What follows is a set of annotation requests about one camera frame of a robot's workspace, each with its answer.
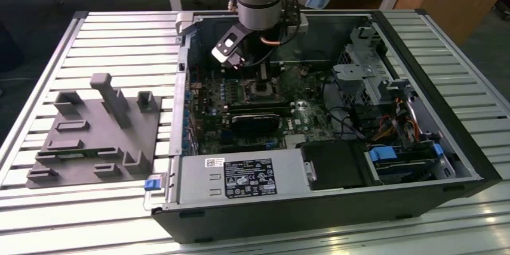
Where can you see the silver power supply unit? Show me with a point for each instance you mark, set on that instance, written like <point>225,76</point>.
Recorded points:
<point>199,177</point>

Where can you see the green motherboard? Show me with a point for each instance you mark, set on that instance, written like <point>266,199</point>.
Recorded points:
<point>310,108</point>

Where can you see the hard disk in blue carrier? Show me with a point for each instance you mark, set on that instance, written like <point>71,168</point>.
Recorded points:
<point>382,155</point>

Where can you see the blue plastic clip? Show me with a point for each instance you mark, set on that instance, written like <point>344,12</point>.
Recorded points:
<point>437,150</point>

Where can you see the silver chipset heatsink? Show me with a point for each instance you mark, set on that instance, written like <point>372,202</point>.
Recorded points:
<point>297,141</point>

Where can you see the black RAM slot white clips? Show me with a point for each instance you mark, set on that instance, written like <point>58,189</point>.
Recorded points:
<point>271,112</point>
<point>271,107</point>

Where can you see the wooden cabinet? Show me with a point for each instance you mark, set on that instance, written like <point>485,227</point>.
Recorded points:
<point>458,4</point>

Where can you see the black silver PC case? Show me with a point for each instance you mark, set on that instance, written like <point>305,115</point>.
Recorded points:
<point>279,222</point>

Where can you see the black graphics card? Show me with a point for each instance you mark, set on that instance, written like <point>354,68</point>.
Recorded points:
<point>255,122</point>

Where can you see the blue case latch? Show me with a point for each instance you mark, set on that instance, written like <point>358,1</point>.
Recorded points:
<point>154,184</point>

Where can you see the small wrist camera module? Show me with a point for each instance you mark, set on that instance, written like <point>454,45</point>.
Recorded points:
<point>301,25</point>

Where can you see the metal CPU socket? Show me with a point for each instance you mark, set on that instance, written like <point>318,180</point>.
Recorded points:
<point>249,90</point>

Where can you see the metal drive cage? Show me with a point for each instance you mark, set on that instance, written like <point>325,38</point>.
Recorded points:
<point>358,73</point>

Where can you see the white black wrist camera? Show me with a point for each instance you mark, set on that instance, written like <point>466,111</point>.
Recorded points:
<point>229,43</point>

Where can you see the grey parts rack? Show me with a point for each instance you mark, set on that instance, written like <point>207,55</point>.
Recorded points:
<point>99,135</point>

